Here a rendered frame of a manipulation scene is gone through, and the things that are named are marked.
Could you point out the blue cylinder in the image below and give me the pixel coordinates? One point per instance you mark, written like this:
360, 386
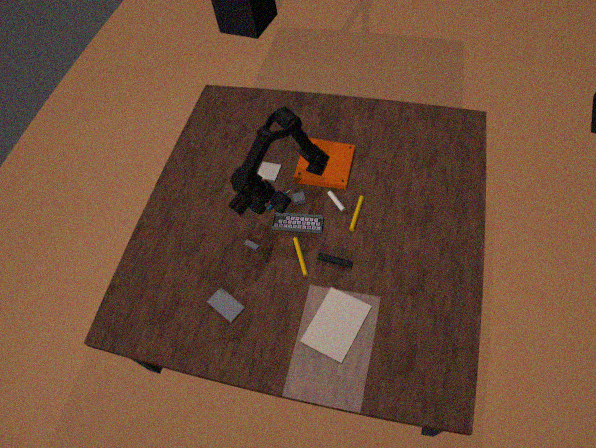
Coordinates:
270, 206

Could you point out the yellow stylus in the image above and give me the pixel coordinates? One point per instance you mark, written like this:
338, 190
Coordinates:
300, 256

